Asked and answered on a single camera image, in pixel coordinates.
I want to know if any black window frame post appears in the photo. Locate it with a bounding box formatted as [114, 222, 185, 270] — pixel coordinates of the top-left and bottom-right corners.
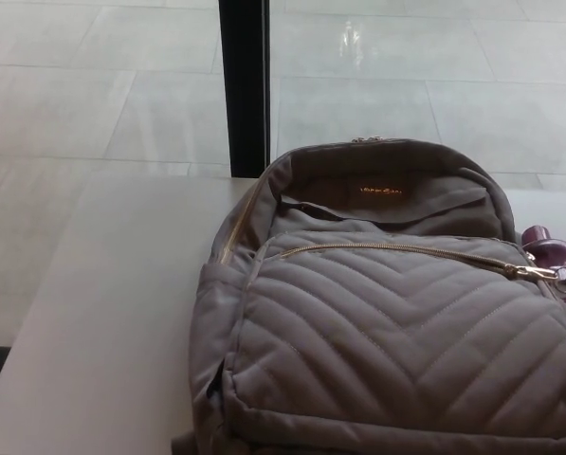
[218, 0, 272, 180]

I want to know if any grey quilted backpack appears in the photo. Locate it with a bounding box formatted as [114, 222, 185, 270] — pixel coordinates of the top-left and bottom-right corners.
[171, 136, 566, 455]

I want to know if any purple water bottle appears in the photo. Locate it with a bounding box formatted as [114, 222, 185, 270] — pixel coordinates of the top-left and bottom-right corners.
[520, 225, 566, 308]

